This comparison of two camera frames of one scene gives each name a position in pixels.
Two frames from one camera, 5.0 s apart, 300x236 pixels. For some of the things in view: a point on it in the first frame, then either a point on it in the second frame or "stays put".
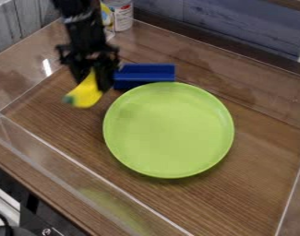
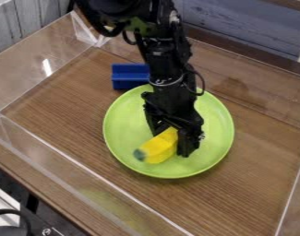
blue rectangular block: [136, 74] stays put
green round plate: [168, 130] stays put
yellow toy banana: [86, 94] to [159, 148]
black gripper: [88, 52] to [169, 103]
